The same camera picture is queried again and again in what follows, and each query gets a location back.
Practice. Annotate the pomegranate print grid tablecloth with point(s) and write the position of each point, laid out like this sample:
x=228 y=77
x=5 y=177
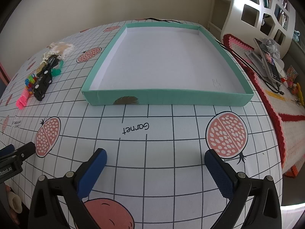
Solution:
x=166 y=128

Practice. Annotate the orange yellow small toy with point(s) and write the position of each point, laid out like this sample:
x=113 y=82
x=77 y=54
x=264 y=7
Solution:
x=297 y=88

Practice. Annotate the pink hair clip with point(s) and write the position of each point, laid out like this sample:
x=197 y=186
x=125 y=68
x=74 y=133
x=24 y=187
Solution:
x=22 y=100

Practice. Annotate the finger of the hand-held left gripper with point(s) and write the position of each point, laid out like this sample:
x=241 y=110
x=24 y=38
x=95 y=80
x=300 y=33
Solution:
x=7 y=149
x=25 y=150

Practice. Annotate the cream claw hair clip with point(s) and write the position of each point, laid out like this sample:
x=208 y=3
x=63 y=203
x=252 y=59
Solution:
x=45 y=57

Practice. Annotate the colourful printed small box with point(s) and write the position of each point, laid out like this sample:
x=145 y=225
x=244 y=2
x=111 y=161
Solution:
x=292 y=72

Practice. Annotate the black toy figure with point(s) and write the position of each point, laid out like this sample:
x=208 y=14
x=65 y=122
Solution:
x=42 y=88

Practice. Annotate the cream lace scrunchie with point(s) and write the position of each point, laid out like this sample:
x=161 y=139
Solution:
x=59 y=45

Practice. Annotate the pink edged board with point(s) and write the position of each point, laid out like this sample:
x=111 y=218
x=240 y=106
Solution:
x=3 y=74

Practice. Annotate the person's left hand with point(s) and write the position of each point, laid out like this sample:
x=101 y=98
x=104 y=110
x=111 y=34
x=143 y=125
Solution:
x=14 y=201

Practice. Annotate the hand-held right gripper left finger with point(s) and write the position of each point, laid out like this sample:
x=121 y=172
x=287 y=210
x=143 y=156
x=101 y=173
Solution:
x=93 y=171

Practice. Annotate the red white crochet blanket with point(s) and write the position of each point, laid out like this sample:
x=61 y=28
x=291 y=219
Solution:
x=290 y=133

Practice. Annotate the tablet on stand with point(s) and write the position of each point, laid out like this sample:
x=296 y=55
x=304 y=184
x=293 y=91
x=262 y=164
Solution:
x=270 y=62

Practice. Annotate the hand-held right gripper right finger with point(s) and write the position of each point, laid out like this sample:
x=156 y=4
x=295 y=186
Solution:
x=219 y=174

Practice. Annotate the teal shallow cardboard box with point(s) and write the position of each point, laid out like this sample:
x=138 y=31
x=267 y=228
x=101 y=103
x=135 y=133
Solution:
x=162 y=59

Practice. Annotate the white phone stand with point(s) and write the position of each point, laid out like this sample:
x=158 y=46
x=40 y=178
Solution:
x=253 y=56

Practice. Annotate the bunch of colourful small clips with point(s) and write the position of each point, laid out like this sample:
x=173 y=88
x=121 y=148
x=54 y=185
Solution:
x=29 y=81

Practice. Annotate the teal plastic dragonfly toy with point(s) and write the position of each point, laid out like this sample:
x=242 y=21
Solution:
x=58 y=69

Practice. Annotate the grey scrunchie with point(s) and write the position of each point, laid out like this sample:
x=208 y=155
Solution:
x=271 y=44

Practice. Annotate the white cutout furniture panel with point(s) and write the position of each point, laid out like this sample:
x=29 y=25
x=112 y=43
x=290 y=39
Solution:
x=236 y=12

